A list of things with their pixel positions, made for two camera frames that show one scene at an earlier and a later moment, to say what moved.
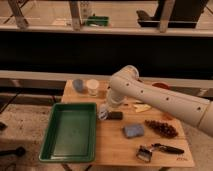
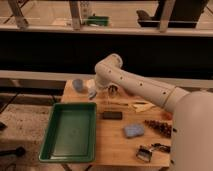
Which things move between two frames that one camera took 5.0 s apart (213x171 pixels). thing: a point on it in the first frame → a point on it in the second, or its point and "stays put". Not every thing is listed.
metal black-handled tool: (145, 154) stays put
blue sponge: (132, 131) stays put
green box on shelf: (97, 20) stays put
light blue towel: (102, 112) → (92, 93)
